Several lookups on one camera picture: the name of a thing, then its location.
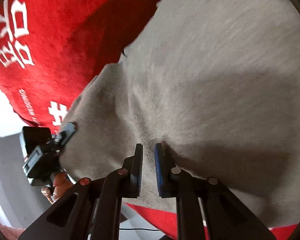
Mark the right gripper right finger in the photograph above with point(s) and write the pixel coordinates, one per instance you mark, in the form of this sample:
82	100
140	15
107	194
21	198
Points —
206	209

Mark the left hand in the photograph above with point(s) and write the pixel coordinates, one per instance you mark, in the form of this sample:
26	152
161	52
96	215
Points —
61	184

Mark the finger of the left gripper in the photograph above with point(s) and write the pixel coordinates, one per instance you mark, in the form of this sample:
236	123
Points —
66	133

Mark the red wedding blanket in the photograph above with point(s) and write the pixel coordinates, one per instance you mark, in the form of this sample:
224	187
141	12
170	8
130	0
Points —
50	50

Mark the grey t-shirt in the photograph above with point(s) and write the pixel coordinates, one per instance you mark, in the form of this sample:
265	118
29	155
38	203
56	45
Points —
217	82

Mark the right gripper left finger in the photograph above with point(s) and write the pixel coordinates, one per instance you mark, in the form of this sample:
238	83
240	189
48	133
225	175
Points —
91	208

